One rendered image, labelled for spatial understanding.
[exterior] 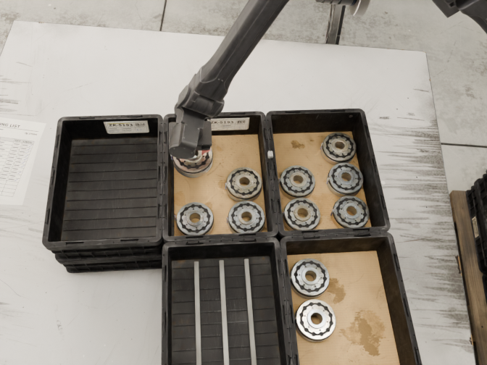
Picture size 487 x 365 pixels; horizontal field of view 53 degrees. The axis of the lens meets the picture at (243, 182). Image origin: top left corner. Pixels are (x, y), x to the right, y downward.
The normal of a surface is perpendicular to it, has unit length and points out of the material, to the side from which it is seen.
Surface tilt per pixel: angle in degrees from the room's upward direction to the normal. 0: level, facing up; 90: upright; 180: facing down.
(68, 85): 0
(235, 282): 0
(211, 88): 82
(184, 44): 0
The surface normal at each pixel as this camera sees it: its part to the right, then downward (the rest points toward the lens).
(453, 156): 0.05, -0.47
